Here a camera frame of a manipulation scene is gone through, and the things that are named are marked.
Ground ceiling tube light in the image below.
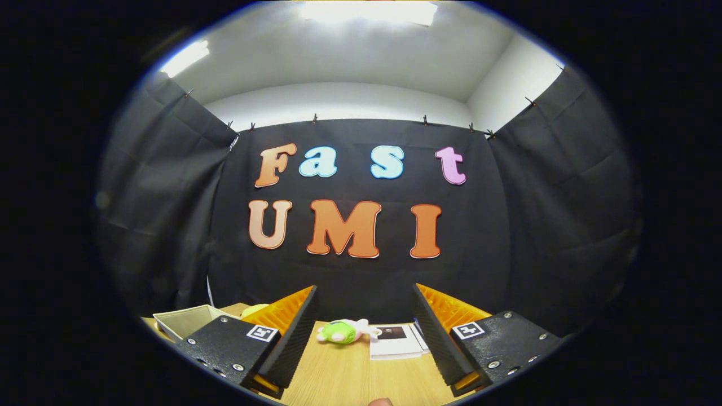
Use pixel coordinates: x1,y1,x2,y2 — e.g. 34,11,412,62
161,39,210,78

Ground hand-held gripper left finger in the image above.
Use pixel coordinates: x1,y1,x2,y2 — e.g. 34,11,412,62
175,285,319,400

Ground white book with dark photo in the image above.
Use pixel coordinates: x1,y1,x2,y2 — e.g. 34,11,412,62
369,324,424,360

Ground thin white book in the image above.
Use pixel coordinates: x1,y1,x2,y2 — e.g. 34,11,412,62
413,319,432,353

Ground black backdrop cloth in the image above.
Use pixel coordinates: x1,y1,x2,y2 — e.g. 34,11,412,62
96,65,644,339

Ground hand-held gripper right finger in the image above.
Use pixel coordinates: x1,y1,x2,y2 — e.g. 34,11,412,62
412,283,565,397

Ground green and pink plush toy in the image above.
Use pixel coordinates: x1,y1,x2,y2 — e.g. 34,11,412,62
316,319,380,345

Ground ceiling light panel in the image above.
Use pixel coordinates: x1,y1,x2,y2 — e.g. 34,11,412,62
299,0,438,26

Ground grey fabric storage box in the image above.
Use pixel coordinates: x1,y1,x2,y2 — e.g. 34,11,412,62
153,304,237,342

